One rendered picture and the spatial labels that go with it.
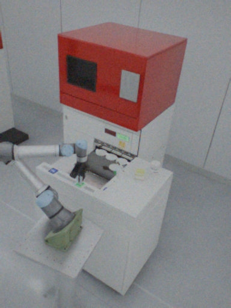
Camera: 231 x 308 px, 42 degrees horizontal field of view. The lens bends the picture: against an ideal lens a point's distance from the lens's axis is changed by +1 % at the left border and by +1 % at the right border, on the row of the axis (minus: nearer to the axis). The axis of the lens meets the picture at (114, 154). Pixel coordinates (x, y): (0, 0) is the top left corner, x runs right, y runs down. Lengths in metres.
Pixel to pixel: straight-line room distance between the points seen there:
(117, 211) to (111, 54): 1.13
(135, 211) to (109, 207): 0.18
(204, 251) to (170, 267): 0.42
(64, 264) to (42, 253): 0.16
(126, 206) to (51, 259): 0.58
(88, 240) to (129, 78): 1.17
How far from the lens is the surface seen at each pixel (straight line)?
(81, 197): 2.24
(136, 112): 2.34
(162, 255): 3.12
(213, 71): 3.67
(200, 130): 3.94
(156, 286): 2.92
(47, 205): 1.94
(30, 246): 2.07
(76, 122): 2.83
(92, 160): 2.60
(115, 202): 2.12
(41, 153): 1.91
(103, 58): 2.37
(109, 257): 2.48
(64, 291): 2.49
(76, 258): 1.99
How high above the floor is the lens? 2.41
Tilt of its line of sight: 34 degrees down
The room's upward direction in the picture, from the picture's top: 5 degrees clockwise
